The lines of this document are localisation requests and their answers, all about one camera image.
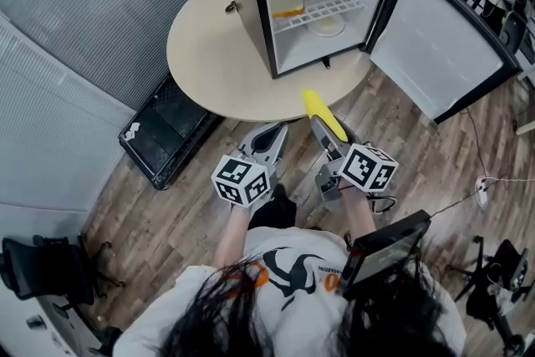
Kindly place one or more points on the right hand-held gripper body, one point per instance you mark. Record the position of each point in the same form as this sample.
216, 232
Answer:
368, 171

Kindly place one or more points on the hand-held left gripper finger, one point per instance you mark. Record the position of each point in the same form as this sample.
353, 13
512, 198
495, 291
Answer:
261, 131
281, 142

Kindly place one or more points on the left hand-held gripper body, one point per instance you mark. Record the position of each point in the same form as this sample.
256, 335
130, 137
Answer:
240, 182

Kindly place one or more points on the person's right forearm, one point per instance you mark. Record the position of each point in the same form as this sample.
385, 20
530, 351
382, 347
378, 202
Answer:
359, 217

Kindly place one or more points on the person's left forearm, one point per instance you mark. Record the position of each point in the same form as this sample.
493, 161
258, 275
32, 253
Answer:
234, 234

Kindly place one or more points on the person's black trousers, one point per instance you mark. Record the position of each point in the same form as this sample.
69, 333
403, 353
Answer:
273, 209

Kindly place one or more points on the black tablet device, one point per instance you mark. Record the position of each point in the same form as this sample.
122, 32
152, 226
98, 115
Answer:
384, 255

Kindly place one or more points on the black plastic crate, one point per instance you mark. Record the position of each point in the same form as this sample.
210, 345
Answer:
167, 129

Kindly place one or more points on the person's white printed shirt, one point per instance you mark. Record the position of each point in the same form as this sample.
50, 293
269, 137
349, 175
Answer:
292, 276

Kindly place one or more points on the white round plate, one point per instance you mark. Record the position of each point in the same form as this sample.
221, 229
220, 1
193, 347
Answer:
327, 26

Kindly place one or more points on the white power strip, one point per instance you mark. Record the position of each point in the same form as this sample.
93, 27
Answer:
482, 190

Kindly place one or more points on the sandwich bread slice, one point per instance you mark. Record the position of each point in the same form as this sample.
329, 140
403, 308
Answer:
286, 6

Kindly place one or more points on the black office chair with star base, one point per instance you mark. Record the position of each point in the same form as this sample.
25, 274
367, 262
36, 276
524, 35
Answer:
497, 276

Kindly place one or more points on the black mesh office chair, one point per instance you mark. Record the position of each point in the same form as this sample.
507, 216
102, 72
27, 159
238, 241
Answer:
46, 271

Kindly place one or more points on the white cabinet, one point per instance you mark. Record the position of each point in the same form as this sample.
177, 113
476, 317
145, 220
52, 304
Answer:
37, 330

